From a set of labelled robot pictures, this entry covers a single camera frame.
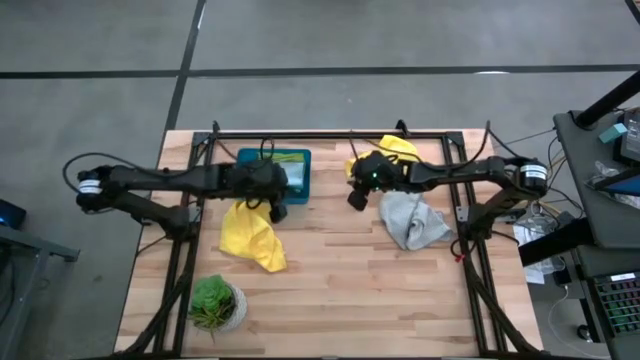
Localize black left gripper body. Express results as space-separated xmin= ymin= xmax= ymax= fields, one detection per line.
xmin=228 ymin=158 xmax=291 ymax=205

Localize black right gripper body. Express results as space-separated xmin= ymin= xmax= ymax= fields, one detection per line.
xmin=351 ymin=151 xmax=405 ymax=194

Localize teal plastic bin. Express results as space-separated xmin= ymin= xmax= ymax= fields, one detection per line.
xmin=235 ymin=147 xmax=312 ymax=206

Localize yellow microfiber towel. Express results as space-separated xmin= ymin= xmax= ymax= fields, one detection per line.
xmin=343 ymin=133 xmax=421 ymax=179
xmin=218 ymin=199 xmax=289 ymax=274

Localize light blue teal-edged towel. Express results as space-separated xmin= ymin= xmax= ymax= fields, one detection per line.
xmin=282 ymin=160 xmax=306 ymax=190

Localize lime green microfiber towel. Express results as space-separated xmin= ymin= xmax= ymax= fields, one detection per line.
xmin=259 ymin=151 xmax=306 ymax=164

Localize grey microfiber towel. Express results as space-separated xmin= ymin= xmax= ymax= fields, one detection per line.
xmin=378 ymin=191 xmax=454 ymax=252

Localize green succulent in woven pot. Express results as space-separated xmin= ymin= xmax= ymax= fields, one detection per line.
xmin=188 ymin=273 xmax=249 ymax=345

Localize white paper sheets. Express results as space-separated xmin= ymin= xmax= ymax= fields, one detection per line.
xmin=512 ymin=222 xmax=557 ymax=286

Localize black desk leg bar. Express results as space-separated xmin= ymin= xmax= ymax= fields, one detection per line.
xmin=517 ymin=216 xmax=596 ymax=269

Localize grey desk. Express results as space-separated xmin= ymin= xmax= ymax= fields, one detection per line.
xmin=552 ymin=106 xmax=640 ymax=250
xmin=572 ymin=247 xmax=640 ymax=360

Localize clear plastic bag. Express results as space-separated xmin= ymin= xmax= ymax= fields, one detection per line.
xmin=583 ymin=159 xmax=624 ymax=194

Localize grey metal stand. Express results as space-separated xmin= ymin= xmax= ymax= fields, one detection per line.
xmin=0 ymin=222 xmax=81 ymax=360

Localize small teal box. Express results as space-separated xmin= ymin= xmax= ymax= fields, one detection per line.
xmin=598 ymin=122 xmax=629 ymax=145

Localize black monitor stand pole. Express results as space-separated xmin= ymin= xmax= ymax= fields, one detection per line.
xmin=573 ymin=69 xmax=640 ymax=130

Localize blue-screen computer monitor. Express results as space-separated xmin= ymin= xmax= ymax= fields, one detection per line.
xmin=592 ymin=168 xmax=640 ymax=199

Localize black device with blue light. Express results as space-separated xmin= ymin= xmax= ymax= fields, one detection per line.
xmin=0 ymin=198 xmax=28 ymax=231

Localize black electronic device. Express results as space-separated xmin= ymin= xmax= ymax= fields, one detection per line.
xmin=612 ymin=106 xmax=640 ymax=169

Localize black backlit keyboard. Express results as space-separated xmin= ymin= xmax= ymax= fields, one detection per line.
xmin=589 ymin=271 xmax=640 ymax=339

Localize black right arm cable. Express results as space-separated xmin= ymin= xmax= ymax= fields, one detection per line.
xmin=347 ymin=120 xmax=494 ymax=174

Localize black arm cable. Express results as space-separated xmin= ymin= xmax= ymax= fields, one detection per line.
xmin=347 ymin=120 xmax=494 ymax=174
xmin=62 ymin=137 xmax=281 ymax=211

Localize black aluminium rig frame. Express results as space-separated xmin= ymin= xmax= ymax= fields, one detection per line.
xmin=112 ymin=118 xmax=546 ymax=360

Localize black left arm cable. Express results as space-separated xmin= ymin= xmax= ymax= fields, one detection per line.
xmin=62 ymin=137 xmax=281 ymax=211

